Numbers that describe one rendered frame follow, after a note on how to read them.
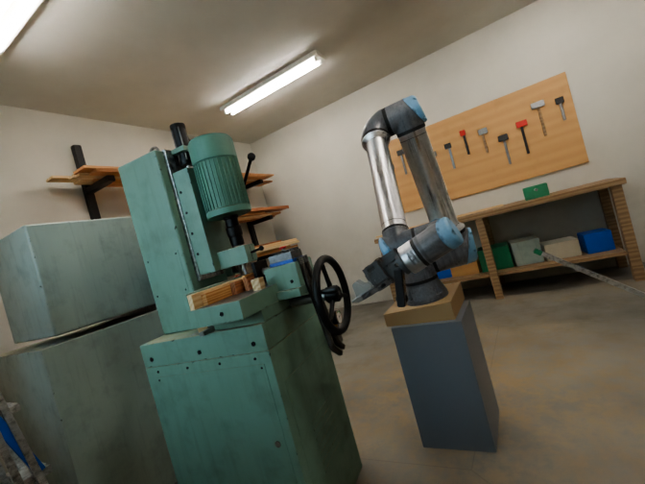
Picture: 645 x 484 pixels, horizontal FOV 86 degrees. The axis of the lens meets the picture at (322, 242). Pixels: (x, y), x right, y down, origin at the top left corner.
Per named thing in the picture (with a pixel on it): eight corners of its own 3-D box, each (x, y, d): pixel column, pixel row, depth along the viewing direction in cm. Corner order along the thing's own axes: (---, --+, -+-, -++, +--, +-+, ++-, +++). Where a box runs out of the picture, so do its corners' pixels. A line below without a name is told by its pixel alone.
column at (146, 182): (203, 327, 135) (153, 149, 134) (161, 335, 144) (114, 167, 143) (237, 311, 156) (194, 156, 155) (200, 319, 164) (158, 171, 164)
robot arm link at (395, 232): (352, 115, 145) (377, 256, 110) (381, 102, 140) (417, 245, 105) (364, 133, 154) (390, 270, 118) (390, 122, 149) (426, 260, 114)
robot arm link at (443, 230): (465, 238, 101) (467, 244, 91) (429, 262, 105) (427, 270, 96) (445, 212, 101) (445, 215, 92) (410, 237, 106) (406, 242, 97)
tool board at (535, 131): (589, 161, 333) (565, 70, 333) (394, 216, 434) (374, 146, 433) (588, 161, 337) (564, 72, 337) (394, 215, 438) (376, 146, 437)
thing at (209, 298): (208, 305, 114) (204, 293, 114) (203, 306, 115) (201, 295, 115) (293, 270, 172) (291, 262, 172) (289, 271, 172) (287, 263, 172)
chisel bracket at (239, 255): (250, 266, 133) (244, 244, 133) (221, 273, 139) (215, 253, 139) (259, 262, 140) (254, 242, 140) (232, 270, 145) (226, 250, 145)
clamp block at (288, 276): (300, 286, 122) (294, 261, 122) (269, 294, 127) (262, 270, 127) (317, 278, 135) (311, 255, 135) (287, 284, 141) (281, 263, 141)
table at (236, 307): (270, 314, 101) (264, 295, 101) (191, 329, 112) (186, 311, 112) (338, 274, 157) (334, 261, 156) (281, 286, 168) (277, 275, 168)
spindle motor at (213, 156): (234, 210, 127) (211, 128, 126) (198, 223, 133) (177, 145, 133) (260, 209, 143) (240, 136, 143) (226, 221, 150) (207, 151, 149)
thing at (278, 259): (293, 261, 123) (289, 247, 123) (267, 268, 128) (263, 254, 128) (308, 256, 135) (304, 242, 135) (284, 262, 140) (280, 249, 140)
